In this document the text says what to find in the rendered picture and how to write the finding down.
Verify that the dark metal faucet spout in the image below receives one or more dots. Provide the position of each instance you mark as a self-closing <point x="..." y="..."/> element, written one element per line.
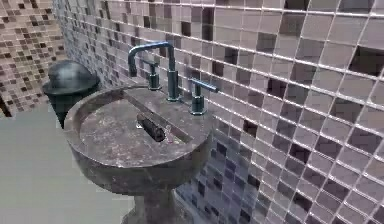
<point x="172" y="76"/>

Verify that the black domed trash bin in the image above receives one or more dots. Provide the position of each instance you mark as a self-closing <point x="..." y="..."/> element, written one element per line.
<point x="68" y="83"/>

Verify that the black cylinder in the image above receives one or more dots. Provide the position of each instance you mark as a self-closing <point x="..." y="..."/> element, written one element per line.
<point x="151" y="126"/>

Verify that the brown stone pedestal sink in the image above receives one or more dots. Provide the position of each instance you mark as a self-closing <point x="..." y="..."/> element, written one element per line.
<point x="116" y="143"/>

